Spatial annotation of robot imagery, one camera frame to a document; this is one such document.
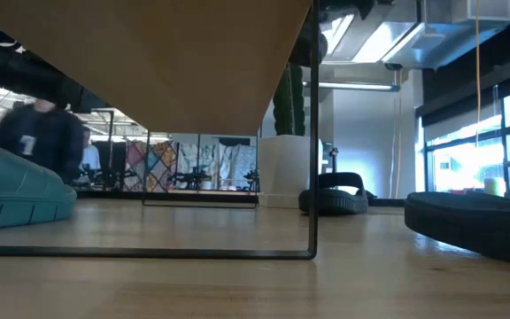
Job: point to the chunky black slide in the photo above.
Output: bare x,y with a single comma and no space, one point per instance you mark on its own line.
332,201

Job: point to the thin black slide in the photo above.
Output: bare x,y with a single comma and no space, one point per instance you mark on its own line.
481,221

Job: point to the green slide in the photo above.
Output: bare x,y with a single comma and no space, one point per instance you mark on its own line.
16,190

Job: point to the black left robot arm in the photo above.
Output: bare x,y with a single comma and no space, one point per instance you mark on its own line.
16,71

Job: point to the green cactus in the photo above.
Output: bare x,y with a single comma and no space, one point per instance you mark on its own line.
288,102

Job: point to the ceiling light tube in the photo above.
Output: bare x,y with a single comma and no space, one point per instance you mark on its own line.
352,86

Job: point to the small black stand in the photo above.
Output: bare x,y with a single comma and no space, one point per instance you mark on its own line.
333,159

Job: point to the white plant pot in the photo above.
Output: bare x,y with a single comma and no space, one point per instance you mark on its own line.
283,168

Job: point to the white hanging cloth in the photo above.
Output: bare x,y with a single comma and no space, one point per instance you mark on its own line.
233,164

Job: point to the colourful patchwork quilt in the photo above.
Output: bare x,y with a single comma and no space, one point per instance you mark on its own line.
153,166

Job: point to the large window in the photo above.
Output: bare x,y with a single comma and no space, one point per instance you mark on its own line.
467,164

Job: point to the person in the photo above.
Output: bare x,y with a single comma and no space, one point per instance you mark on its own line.
90,155
38,133

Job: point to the silver ceiling duct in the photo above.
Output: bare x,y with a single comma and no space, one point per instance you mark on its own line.
414,31

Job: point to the wooden shelf black metal frame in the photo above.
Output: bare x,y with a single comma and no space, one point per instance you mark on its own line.
171,66

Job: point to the black aluminium table frame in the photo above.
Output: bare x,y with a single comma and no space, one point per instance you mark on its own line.
193,194

